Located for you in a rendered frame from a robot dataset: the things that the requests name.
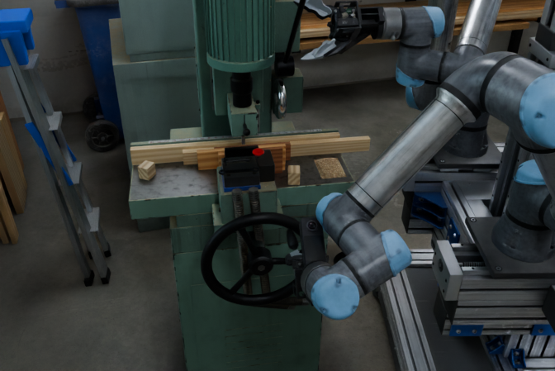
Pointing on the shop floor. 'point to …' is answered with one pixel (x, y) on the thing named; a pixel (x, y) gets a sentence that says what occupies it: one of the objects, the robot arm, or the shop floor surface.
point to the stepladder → (35, 111)
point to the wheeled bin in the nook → (97, 51)
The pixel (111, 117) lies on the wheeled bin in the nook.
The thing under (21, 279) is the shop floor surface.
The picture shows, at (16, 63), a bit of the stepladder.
